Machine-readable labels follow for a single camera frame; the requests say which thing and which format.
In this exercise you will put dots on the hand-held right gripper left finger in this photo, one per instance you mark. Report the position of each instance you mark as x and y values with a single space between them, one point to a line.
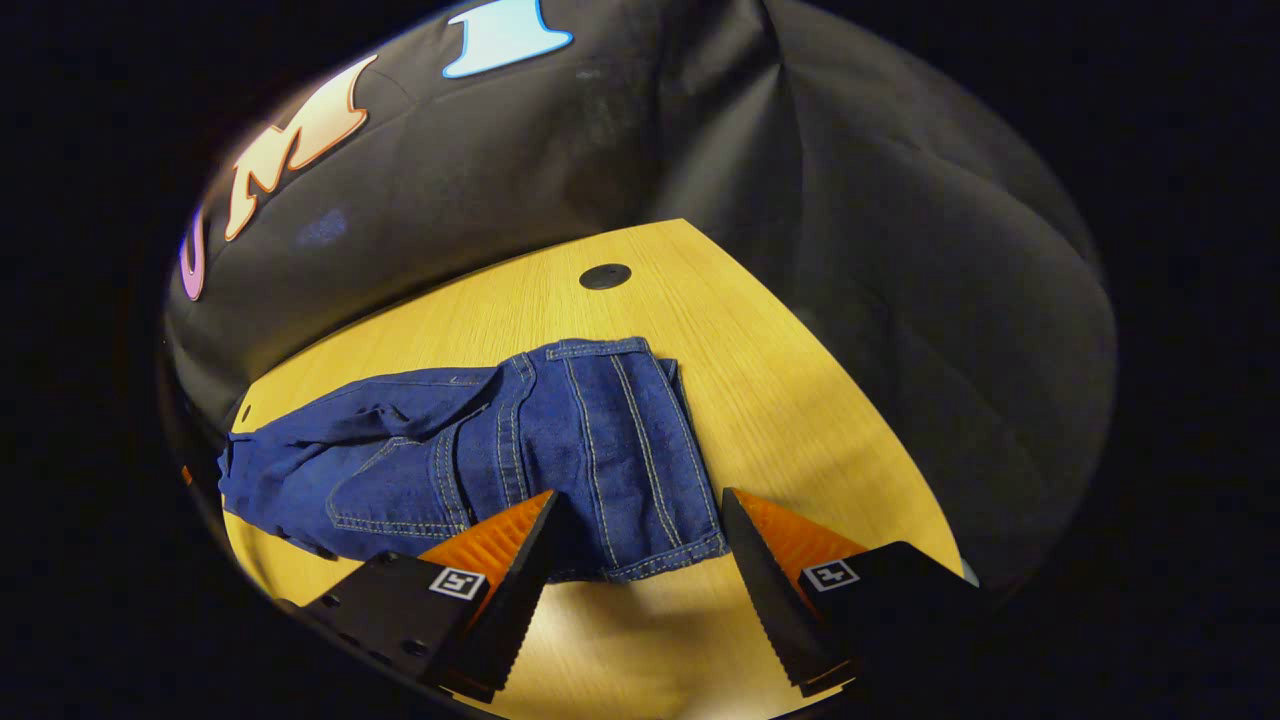
515 600

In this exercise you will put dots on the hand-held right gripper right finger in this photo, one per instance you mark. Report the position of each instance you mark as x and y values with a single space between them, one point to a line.
770 600

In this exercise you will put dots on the blue denim jeans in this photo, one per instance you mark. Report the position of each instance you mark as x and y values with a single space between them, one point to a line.
600 440

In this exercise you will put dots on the black backdrop cloth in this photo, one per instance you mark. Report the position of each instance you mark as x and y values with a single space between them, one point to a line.
800 200

